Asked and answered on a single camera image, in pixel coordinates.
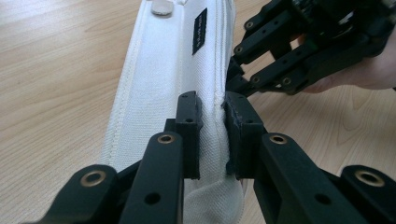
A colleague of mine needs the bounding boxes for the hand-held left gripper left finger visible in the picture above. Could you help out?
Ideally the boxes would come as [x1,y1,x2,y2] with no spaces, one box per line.
[119,90,204,224]

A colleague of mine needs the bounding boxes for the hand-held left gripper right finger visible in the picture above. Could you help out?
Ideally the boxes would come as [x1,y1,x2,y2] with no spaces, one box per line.
[223,91,370,224]

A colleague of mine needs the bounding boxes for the cream fabric pencil case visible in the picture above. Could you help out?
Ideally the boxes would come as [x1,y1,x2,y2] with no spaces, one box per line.
[101,0,246,224]

